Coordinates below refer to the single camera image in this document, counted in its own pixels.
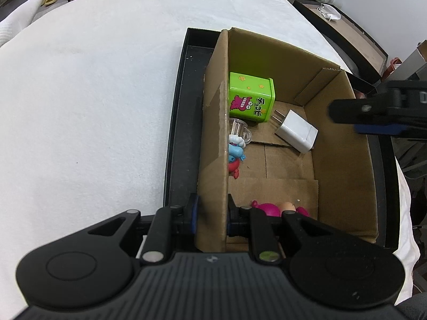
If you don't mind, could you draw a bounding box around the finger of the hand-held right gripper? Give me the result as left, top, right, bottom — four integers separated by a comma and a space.
355, 122, 402, 137
329, 90, 402, 125

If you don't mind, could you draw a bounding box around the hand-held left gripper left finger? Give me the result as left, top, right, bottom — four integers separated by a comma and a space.
77, 194, 201, 263

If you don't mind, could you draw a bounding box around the black framed board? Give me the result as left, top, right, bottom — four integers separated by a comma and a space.
293, 0, 389, 84

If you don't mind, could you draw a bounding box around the person's white sock foot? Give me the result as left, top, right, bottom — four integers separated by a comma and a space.
0, 0, 45, 45

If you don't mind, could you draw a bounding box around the green printed box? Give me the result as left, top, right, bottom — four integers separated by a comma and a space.
228, 71, 276, 127

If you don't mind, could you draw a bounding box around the black tray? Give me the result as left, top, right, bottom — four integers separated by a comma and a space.
163, 27, 401, 250

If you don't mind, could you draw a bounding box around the white charger plug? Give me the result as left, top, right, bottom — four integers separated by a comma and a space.
271, 109, 318, 154

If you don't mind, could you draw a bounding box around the small blue figurine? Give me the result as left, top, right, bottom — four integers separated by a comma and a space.
228, 135, 248, 165

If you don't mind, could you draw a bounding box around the white face mask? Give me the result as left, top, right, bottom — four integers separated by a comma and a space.
315, 3, 341, 21

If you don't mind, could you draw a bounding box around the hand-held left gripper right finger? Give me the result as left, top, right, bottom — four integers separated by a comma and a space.
227, 194, 337, 264

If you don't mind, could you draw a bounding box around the pink figurine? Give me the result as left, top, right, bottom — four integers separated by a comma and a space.
250, 200, 311, 219

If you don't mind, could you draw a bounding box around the small translucent toy mug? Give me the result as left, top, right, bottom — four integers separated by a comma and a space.
228, 118, 253, 144

